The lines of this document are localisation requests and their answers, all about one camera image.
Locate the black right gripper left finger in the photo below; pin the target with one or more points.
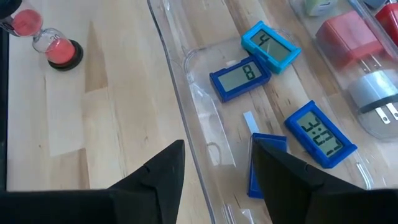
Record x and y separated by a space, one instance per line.
149 193

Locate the teal digital timer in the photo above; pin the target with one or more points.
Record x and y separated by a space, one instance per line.
270 46

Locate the silver plug adapter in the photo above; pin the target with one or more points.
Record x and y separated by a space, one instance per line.
370 88

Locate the blue digital timer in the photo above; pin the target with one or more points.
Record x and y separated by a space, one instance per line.
239 77
252 183

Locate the purple digital timer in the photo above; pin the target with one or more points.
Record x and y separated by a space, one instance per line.
320 133

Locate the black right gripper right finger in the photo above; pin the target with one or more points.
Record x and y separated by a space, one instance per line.
298 193

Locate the clear plastic bin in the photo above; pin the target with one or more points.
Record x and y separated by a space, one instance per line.
342 84
205 124

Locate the black hourglass red sand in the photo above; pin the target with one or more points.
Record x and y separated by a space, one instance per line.
59 51

